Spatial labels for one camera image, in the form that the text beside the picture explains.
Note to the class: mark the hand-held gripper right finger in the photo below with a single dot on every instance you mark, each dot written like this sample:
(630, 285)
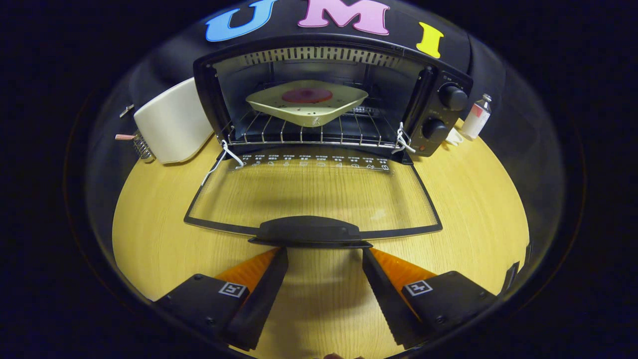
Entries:
(386, 294)

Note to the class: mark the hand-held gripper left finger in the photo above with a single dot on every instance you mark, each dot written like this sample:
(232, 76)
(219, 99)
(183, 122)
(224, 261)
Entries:
(261, 294)

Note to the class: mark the cream square tray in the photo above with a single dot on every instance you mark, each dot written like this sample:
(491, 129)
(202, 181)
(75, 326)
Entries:
(309, 115)

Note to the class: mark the pink ham slice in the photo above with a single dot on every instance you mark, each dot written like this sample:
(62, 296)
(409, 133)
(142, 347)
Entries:
(306, 95)

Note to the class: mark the black toaster oven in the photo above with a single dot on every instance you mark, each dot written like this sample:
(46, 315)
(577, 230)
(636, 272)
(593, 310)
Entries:
(452, 97)

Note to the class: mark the white toaster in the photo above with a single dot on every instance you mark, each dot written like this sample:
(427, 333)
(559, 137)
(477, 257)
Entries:
(172, 124)

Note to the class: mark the white divided bean dish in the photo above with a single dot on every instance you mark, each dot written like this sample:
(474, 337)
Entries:
(453, 137)

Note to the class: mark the clear plastic bottle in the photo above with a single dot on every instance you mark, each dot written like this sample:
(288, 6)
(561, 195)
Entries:
(473, 122)

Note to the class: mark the pink striped stick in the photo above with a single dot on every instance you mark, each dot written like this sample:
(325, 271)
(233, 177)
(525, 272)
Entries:
(124, 136)

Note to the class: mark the silver clip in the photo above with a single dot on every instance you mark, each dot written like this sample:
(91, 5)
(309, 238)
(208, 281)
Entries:
(126, 110)

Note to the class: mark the dark frame piece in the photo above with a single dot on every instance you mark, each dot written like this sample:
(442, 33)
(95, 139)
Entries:
(513, 271)

